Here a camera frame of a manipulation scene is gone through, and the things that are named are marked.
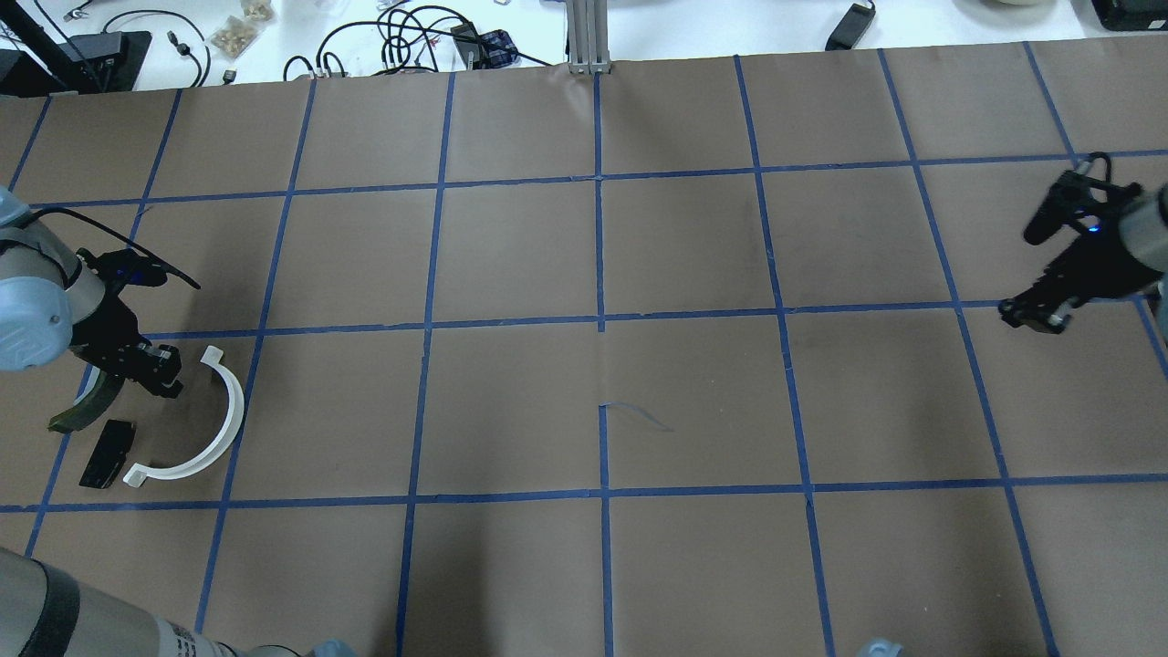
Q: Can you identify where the small black brake pad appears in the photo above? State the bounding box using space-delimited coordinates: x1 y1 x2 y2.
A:
78 420 135 489

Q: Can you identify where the white curved plastic part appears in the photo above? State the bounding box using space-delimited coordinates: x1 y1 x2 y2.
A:
121 344 246 489

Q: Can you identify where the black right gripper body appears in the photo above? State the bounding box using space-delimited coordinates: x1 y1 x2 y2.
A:
1022 168 1146 307

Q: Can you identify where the black power adapter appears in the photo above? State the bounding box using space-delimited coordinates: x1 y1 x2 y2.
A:
823 1 877 51

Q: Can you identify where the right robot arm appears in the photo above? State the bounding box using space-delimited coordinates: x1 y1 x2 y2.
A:
997 152 1167 334

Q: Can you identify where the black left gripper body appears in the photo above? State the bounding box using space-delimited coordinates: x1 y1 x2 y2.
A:
70 248 162 380

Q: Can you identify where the aluminium frame post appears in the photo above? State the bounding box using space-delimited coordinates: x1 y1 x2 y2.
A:
564 0 610 75

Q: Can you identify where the dark curved brake shoe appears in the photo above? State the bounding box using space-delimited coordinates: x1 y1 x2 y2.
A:
47 367 126 435

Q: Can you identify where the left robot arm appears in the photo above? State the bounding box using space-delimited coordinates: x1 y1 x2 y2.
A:
1 191 239 656

